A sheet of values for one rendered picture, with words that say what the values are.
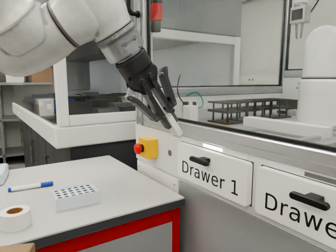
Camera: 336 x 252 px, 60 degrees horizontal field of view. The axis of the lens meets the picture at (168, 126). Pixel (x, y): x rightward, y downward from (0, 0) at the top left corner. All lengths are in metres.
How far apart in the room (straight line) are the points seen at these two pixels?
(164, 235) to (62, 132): 0.74
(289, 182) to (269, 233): 0.16
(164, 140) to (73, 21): 0.56
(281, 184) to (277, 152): 0.07
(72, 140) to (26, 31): 0.92
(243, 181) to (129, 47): 0.41
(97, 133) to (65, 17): 0.96
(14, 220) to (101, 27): 0.50
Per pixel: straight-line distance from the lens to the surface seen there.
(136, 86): 0.66
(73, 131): 1.47
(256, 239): 0.79
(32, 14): 0.62
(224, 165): 0.77
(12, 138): 4.87
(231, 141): 0.77
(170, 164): 1.01
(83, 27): 0.61
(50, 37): 0.62
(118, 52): 0.62
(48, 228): 0.82
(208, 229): 0.92
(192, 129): 0.88
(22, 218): 0.82
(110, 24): 0.61
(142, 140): 1.07
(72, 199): 0.89
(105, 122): 1.51
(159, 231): 0.95
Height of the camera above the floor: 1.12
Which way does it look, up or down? 9 degrees down
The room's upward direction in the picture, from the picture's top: straight up
